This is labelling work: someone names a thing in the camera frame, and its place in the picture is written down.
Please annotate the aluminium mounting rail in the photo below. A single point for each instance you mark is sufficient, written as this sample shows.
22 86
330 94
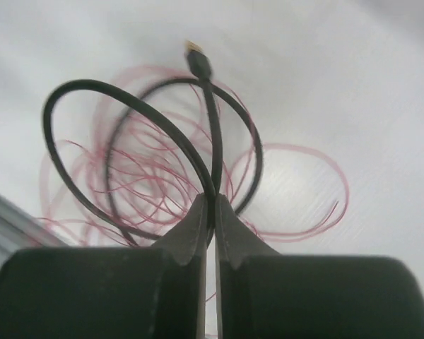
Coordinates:
18 230

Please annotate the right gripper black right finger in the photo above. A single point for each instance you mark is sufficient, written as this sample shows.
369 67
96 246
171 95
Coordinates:
264 294

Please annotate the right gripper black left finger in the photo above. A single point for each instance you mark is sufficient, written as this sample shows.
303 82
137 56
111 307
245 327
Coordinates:
110 292

